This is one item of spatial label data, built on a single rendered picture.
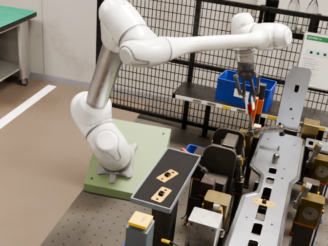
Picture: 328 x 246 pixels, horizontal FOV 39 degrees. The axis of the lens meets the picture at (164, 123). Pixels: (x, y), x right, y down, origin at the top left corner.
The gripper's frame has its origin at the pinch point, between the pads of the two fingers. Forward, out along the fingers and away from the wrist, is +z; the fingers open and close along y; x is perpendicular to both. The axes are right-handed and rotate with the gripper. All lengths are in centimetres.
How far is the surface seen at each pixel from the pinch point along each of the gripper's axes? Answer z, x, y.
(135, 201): -1, -88, -21
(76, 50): 20, 227, -231
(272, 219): 26, -56, 16
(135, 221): 0, -98, -17
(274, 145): 24.3, 3.8, 9.3
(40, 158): 74, 77, -194
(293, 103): 11.7, 26.5, 16.7
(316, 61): -2, 54, 27
